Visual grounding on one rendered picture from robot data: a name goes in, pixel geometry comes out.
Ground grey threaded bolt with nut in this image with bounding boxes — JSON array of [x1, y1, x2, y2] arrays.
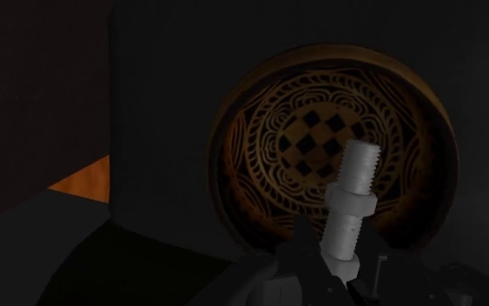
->
[[319, 138, 382, 288]]

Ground brown patterned bowl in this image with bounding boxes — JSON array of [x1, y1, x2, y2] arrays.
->
[[207, 43, 460, 252]]

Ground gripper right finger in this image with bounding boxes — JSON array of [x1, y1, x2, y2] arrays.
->
[[347, 216, 489, 306]]

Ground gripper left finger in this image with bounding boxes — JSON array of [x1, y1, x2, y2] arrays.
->
[[193, 213, 357, 306]]

